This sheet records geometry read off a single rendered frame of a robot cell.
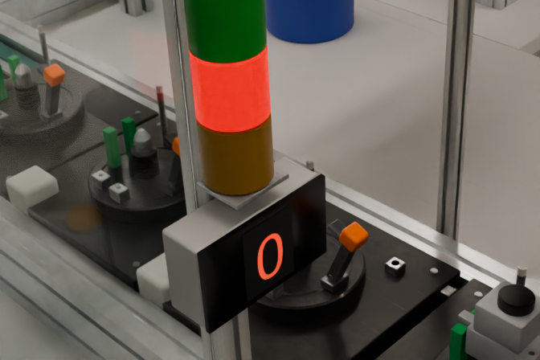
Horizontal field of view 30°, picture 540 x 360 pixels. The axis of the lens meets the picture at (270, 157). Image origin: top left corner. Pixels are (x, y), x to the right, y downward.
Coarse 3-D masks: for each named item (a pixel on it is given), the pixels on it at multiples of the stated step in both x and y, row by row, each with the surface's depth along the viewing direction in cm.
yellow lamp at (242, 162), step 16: (256, 128) 65; (208, 144) 66; (224, 144) 65; (240, 144) 65; (256, 144) 66; (208, 160) 67; (224, 160) 66; (240, 160) 66; (256, 160) 66; (272, 160) 68; (208, 176) 68; (224, 176) 67; (240, 176) 67; (256, 176) 67; (272, 176) 69; (224, 192) 67; (240, 192) 67
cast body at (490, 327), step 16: (496, 288) 85; (512, 288) 83; (528, 288) 83; (480, 304) 83; (496, 304) 83; (512, 304) 82; (528, 304) 81; (464, 320) 88; (480, 320) 84; (496, 320) 82; (512, 320) 81; (528, 320) 81; (480, 336) 84; (496, 336) 83; (512, 336) 82; (528, 336) 82; (480, 352) 85; (496, 352) 84; (512, 352) 83; (528, 352) 82
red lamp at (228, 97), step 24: (264, 48) 64; (192, 72) 64; (216, 72) 62; (240, 72) 62; (264, 72) 64; (216, 96) 63; (240, 96) 63; (264, 96) 65; (216, 120) 64; (240, 120) 64; (264, 120) 65
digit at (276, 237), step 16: (288, 208) 71; (272, 224) 70; (288, 224) 71; (256, 240) 69; (272, 240) 71; (288, 240) 72; (256, 256) 70; (272, 256) 71; (288, 256) 73; (256, 272) 71; (272, 272) 72; (288, 272) 74; (256, 288) 71
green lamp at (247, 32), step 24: (192, 0) 60; (216, 0) 60; (240, 0) 60; (264, 0) 62; (192, 24) 61; (216, 24) 60; (240, 24) 61; (264, 24) 62; (192, 48) 63; (216, 48) 61; (240, 48) 61
